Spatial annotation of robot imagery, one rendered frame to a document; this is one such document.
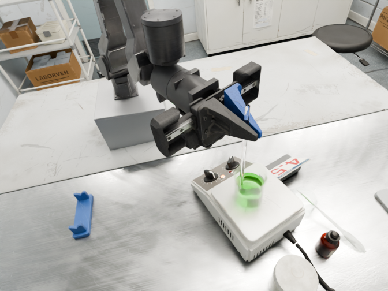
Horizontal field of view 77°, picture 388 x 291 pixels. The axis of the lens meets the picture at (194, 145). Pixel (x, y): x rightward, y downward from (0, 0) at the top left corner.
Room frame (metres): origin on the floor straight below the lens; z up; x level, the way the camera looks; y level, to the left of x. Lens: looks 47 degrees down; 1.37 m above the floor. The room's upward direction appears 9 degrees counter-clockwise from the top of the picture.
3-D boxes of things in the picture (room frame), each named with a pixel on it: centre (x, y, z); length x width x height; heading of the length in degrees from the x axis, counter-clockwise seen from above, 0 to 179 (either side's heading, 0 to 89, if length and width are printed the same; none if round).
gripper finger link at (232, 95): (0.24, -0.08, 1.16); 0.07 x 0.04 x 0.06; 33
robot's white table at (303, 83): (0.67, 0.02, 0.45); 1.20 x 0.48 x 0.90; 95
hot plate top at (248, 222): (0.22, -0.09, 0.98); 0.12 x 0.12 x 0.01; 24
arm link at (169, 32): (0.38, 0.03, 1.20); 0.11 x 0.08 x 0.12; 30
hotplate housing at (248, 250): (0.24, -0.08, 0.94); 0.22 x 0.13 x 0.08; 24
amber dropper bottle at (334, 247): (0.14, -0.20, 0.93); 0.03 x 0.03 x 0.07
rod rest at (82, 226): (0.29, 0.26, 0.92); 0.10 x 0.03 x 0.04; 6
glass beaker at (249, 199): (0.22, -0.08, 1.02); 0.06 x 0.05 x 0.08; 135
